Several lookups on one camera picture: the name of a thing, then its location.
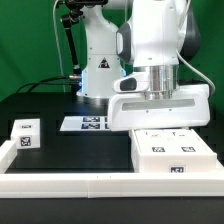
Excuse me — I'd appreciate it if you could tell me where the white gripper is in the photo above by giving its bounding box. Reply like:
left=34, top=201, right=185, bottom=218
left=107, top=84, right=210, bottom=131

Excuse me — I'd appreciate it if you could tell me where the white cabinet body box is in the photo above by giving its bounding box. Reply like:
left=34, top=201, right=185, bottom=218
left=130, top=130, right=217, bottom=173

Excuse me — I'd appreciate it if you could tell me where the white cabinet top block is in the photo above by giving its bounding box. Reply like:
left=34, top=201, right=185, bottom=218
left=10, top=119, right=40, bottom=149

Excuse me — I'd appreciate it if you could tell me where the white cabinet door panel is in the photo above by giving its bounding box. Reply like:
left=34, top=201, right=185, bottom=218
left=132, top=130, right=168, bottom=155
left=164, top=129, right=213, bottom=155

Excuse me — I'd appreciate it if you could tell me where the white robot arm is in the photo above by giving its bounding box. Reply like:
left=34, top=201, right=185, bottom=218
left=79, top=0, right=215, bottom=131

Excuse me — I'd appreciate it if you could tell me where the white marker tag sheet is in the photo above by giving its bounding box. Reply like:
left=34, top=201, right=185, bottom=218
left=60, top=116, right=109, bottom=131

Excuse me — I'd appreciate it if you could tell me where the black cable bundle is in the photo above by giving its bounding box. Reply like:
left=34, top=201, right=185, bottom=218
left=15, top=75, right=83, bottom=94

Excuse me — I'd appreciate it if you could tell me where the grey thin cable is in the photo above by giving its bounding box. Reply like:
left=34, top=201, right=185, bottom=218
left=52, top=0, right=67, bottom=94

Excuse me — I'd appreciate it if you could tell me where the white U-shaped frame fence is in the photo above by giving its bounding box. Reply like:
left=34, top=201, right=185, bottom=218
left=0, top=140, right=224, bottom=198

